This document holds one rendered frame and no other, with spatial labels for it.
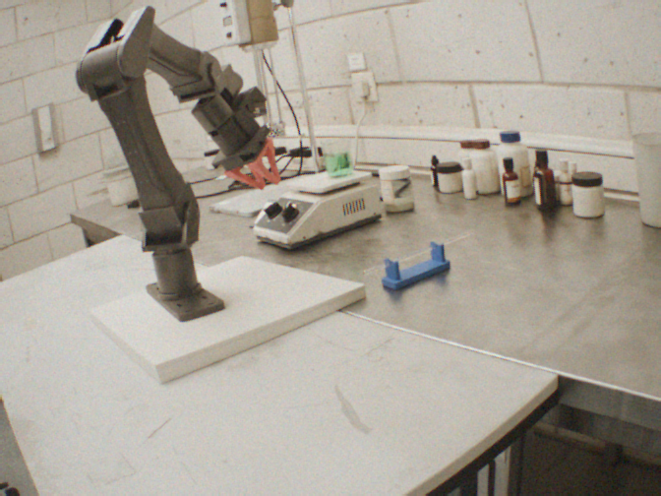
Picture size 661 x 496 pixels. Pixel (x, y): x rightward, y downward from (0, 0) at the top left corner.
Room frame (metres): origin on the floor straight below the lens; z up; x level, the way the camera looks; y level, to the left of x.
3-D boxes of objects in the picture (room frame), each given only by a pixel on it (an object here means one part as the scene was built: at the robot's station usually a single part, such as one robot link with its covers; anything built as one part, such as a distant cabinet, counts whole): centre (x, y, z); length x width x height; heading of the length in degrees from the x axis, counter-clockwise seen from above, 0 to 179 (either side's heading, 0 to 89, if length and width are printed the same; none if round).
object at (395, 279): (0.85, -0.11, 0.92); 0.10 x 0.03 x 0.04; 118
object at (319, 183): (1.19, -0.02, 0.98); 0.12 x 0.12 x 0.01; 32
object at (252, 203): (1.55, 0.10, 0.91); 0.30 x 0.20 x 0.01; 126
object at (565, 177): (1.08, -0.46, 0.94); 0.03 x 0.03 x 0.09
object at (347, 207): (1.18, 0.01, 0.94); 0.22 x 0.13 x 0.08; 122
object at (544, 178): (1.08, -0.41, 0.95); 0.04 x 0.04 x 0.11
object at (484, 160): (1.27, -0.34, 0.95); 0.06 x 0.06 x 0.11
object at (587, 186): (0.99, -0.48, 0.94); 0.07 x 0.07 x 0.07
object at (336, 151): (1.19, -0.04, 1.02); 0.06 x 0.05 x 0.08; 90
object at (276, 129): (1.55, 0.09, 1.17); 0.07 x 0.07 x 0.25
